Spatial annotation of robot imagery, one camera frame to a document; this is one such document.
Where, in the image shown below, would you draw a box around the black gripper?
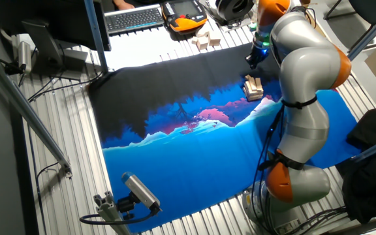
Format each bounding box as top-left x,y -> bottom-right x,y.
244,47 -> 269,71

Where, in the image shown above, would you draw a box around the wooden jenga block tower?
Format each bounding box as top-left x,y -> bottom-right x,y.
242,74 -> 264,102

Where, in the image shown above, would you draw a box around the person's bare hand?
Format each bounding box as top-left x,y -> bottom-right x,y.
112,0 -> 136,10

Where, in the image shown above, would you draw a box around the black round reel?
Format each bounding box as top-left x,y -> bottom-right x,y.
214,0 -> 256,23

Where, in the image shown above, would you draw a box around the brown cardboard box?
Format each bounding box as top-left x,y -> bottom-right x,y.
300,0 -> 326,40

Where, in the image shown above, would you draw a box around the orange black teach pendant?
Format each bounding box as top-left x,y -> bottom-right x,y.
161,0 -> 209,34

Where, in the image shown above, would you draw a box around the blue landscape print mat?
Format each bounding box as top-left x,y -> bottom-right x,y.
87,42 -> 362,233

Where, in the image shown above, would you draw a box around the black computer keyboard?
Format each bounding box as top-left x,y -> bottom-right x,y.
104,3 -> 165,36

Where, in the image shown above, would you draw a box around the black office chair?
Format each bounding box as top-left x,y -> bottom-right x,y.
323,0 -> 376,53

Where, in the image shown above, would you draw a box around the black cloth bag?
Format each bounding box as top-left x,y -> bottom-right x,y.
335,108 -> 376,225

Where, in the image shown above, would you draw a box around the dark metal bar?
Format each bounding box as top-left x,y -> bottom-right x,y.
324,213 -> 376,235

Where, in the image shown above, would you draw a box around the black monitor stand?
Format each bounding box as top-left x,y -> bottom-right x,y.
21,19 -> 89,81

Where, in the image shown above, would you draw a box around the silver aluminium profile stub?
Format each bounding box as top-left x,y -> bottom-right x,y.
93,191 -> 133,235

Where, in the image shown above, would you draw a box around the black computer monitor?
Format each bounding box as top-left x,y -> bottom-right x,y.
0,0 -> 112,52

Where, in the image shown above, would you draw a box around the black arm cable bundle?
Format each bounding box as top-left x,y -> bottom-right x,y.
249,6 -> 318,235

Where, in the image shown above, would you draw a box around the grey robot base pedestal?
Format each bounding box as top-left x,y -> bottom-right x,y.
242,184 -> 306,235

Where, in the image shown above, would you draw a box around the black monitor cables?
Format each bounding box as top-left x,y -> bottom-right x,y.
27,70 -> 104,102

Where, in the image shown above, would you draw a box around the black floor cables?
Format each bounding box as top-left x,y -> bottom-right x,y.
285,204 -> 349,235

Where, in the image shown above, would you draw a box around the silver camera with blue end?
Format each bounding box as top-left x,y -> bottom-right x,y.
121,171 -> 163,213

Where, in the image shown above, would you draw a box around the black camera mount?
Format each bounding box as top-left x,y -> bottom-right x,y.
116,191 -> 144,220

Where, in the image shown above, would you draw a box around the black camera cable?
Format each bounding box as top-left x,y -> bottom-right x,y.
79,208 -> 159,226

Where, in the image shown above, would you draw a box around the small silver camera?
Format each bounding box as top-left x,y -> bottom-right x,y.
17,40 -> 33,74

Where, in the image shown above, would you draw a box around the grey metal frame beam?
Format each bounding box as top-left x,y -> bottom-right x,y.
0,48 -> 74,178

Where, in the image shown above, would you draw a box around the black plug with cable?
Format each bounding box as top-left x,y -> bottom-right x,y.
0,48 -> 25,76

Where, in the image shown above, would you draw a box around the thin black cable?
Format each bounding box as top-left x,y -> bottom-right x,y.
35,161 -> 61,235

